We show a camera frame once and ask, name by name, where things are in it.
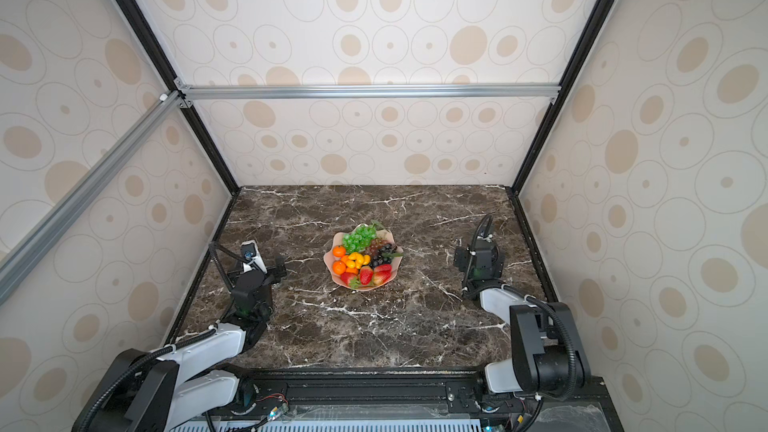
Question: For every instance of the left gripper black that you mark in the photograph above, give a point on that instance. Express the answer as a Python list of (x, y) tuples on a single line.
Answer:
[(273, 274)]

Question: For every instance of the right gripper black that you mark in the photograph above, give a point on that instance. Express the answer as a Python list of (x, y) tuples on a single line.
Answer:
[(464, 258)]

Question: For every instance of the strawberry with leaves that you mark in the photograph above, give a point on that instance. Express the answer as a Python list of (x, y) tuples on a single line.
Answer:
[(350, 280)]

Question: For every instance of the black grape bunch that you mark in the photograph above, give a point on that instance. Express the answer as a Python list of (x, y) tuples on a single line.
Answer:
[(385, 255)]

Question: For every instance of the strawberry red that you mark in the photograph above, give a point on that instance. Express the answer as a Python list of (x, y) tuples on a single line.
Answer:
[(382, 274), (365, 275)]

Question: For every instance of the small yellow lemon top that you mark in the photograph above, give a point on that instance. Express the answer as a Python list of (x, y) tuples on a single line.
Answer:
[(357, 257)]

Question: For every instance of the red grape bunch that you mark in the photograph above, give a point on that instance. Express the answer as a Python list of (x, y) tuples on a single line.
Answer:
[(375, 245)]

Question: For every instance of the green grape bunch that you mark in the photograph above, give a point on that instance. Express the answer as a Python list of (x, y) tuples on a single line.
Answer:
[(361, 237)]

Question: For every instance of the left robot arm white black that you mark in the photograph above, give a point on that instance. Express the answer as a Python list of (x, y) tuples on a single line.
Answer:
[(192, 348)]

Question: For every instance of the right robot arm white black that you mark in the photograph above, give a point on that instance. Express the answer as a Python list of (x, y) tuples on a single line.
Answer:
[(547, 354)]

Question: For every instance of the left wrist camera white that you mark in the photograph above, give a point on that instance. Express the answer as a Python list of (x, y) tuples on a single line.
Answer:
[(252, 259)]

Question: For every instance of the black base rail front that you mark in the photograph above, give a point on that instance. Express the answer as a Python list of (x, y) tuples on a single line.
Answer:
[(402, 399)]

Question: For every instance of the horizontal aluminium rail back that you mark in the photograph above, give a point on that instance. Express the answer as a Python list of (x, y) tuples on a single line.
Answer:
[(192, 94)]

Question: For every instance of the diagonal aluminium rail left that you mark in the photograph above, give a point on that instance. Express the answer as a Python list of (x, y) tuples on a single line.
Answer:
[(22, 260)]

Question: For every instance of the black frame post right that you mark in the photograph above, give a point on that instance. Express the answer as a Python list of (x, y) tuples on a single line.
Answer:
[(584, 45)]

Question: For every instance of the black frame post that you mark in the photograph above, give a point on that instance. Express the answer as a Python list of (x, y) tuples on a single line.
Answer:
[(584, 45), (149, 42)]

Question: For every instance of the black frame post left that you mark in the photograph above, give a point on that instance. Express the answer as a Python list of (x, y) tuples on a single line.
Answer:
[(149, 42)]

